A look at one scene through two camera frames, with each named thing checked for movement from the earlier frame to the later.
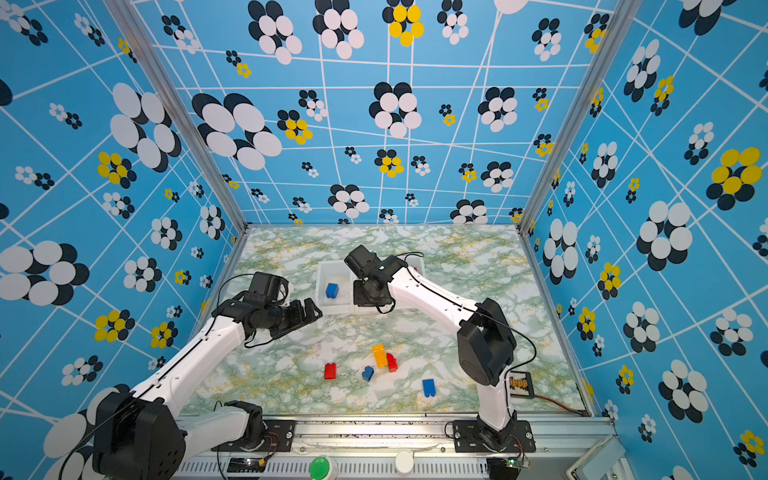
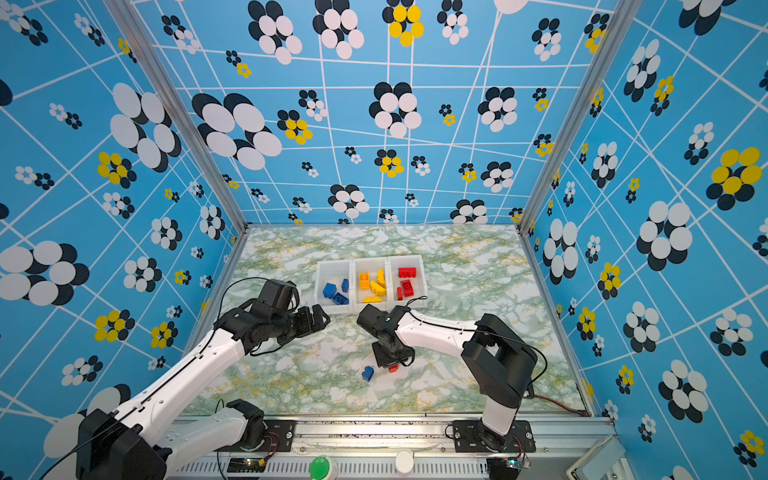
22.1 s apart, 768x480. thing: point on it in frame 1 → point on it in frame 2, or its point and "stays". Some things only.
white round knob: (404, 462) stays
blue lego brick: (332, 290) stays
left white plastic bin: (334, 287) stays
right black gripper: (359, 299) → (381, 361)
